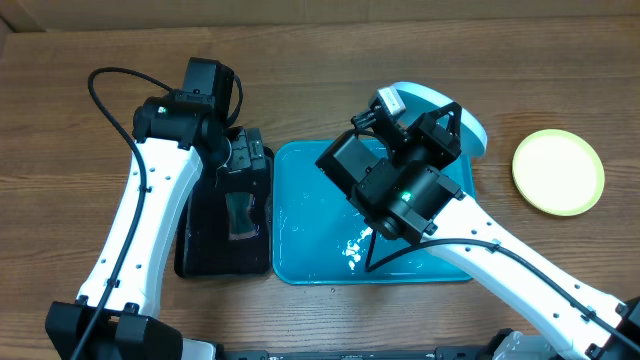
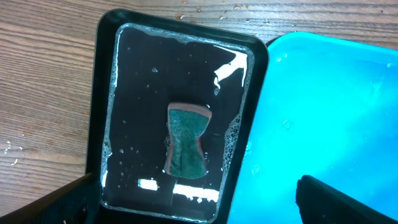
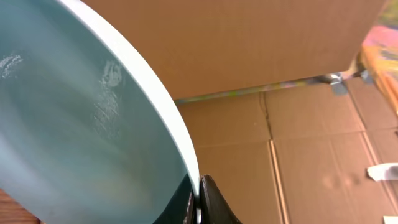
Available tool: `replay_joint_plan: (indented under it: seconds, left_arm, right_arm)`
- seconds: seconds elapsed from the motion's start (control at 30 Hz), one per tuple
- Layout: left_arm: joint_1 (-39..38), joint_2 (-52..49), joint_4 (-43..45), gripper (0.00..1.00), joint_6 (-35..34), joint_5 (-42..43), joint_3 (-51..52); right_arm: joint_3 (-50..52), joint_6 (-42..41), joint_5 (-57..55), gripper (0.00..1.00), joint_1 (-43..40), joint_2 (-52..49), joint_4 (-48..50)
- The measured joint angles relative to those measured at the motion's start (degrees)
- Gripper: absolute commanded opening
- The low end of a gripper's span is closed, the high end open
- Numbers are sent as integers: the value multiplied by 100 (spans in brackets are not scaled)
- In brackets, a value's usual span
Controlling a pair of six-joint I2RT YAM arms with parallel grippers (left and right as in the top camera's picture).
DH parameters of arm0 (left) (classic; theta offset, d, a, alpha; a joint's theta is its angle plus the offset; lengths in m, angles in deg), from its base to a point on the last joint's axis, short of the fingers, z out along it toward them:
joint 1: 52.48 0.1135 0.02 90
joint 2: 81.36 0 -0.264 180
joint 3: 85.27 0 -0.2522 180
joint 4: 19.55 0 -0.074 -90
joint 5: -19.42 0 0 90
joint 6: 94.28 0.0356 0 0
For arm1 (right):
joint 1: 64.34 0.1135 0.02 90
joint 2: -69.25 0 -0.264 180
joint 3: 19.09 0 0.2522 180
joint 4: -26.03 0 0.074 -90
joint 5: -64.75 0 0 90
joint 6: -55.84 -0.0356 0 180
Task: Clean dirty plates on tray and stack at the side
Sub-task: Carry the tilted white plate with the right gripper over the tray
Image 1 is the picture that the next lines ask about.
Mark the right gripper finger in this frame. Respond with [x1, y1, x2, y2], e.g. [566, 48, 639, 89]
[422, 102, 462, 145]
[351, 108, 377, 130]

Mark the light blue plate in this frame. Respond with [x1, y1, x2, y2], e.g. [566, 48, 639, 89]
[392, 81, 488, 157]

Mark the green scrub sponge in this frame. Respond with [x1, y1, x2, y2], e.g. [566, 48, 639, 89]
[225, 192, 258, 241]

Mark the yellow plate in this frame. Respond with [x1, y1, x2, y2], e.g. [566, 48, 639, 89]
[512, 129, 605, 217]

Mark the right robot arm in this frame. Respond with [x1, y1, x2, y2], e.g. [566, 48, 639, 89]
[345, 102, 639, 359]

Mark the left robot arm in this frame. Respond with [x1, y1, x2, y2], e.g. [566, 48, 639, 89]
[45, 90, 271, 359]

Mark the black tray with water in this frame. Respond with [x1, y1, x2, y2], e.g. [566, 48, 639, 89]
[174, 147, 274, 278]

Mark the teal plastic tray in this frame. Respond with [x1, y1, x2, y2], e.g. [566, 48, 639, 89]
[272, 140, 470, 285]

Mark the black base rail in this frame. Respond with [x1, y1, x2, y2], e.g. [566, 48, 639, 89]
[214, 345, 492, 360]

